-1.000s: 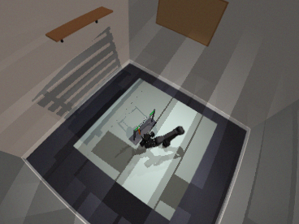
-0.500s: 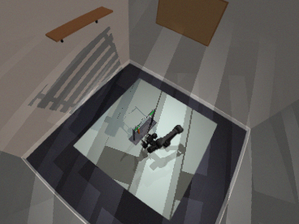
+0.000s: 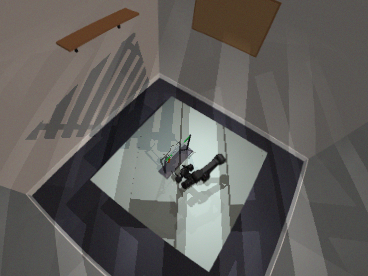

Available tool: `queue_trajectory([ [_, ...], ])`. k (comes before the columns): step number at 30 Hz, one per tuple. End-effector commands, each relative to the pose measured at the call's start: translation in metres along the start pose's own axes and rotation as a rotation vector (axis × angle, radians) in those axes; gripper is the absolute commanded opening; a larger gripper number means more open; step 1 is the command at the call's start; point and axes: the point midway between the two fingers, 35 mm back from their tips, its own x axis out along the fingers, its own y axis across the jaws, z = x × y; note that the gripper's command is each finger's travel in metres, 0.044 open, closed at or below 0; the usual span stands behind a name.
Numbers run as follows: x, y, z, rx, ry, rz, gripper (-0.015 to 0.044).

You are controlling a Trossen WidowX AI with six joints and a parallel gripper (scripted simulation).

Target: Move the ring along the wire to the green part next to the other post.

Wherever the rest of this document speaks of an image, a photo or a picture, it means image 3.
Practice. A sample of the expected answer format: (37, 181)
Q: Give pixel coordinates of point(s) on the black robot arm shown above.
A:
(203, 174)

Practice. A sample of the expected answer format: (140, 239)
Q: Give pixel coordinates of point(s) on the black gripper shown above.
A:
(189, 168)

